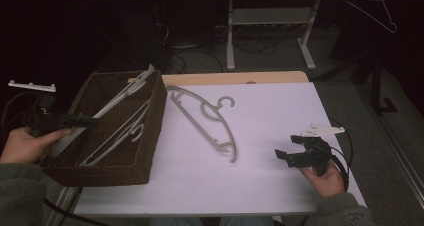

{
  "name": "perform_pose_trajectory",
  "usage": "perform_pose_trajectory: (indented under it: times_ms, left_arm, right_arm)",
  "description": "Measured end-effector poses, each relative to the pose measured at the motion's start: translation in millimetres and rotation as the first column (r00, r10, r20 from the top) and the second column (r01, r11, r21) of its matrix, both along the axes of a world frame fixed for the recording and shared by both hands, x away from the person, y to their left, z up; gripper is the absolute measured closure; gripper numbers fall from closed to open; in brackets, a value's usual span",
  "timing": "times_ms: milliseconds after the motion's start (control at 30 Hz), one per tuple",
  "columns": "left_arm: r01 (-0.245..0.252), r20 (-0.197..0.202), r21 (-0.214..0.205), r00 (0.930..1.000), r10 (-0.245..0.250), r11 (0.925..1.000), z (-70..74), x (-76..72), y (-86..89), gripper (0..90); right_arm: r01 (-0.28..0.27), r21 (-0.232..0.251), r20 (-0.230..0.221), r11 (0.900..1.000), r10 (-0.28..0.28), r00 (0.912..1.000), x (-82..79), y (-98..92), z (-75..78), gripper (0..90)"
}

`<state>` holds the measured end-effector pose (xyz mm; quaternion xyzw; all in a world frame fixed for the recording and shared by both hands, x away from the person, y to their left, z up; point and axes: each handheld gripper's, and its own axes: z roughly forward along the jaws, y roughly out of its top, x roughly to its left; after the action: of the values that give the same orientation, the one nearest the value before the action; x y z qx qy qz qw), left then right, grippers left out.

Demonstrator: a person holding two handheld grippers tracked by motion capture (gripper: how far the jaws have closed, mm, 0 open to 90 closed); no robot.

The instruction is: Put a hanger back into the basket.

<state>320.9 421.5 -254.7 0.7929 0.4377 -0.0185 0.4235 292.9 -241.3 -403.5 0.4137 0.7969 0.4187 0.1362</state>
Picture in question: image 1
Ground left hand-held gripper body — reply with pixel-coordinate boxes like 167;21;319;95
8;80;73;138

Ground metal floor rail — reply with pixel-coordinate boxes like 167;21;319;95
353;82;424;207

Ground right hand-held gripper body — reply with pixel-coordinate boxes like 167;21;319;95
295;123;347;178

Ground grey plastic clothes hanger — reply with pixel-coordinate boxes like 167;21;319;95
79;99;153;167
165;85;238;164
49;63;157;159

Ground black stand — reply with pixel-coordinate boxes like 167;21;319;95
313;5;399;115

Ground metal table leg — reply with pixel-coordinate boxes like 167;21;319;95
44;185;83;226

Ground brown wicker basket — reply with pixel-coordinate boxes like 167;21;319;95
39;69;168;188

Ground black cable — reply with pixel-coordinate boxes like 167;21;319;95
328;117;354;192
43;197;113;226

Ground white wire clothes hanger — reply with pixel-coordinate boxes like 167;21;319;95
342;0;399;34

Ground person's right hand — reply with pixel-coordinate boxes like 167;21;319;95
299;159;346;200

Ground person's left hand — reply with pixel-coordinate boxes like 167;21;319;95
0;125;73;165

